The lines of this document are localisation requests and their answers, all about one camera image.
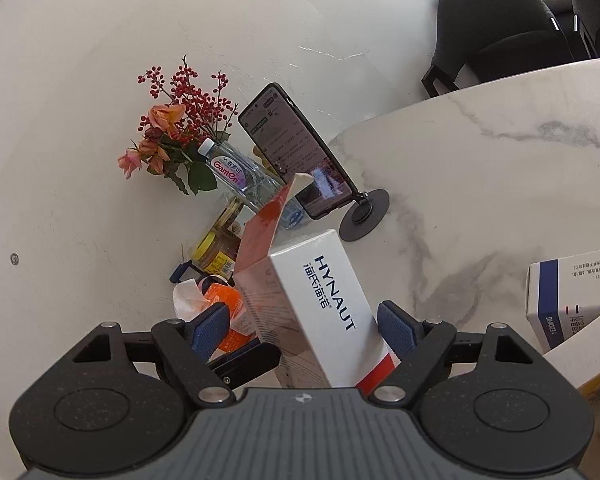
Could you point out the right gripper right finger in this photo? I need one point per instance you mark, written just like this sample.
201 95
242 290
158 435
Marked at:
421 347

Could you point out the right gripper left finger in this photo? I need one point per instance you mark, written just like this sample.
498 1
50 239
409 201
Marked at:
185 349

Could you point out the white red Hynaut box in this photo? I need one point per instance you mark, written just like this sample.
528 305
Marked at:
305 299

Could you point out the orange tissue pack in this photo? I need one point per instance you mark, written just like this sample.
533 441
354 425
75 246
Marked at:
215 317

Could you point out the yellow lid glass jar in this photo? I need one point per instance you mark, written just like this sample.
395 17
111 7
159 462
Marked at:
217 252

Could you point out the black round phone stand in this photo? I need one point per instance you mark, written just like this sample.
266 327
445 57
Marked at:
369 209

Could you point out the small white blue medicine box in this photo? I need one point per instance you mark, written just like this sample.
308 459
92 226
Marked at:
562 297

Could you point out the white yellow medicine box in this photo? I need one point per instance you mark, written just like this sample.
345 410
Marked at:
578 359

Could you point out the clear Ganten water bottle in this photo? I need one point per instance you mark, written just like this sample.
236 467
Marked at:
248 180

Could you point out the red berry flower bouquet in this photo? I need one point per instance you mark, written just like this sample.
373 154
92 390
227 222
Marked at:
185 115

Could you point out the black smartphone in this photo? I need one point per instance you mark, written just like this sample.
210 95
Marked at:
291 145

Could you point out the black chair near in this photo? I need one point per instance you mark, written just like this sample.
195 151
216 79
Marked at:
496 39

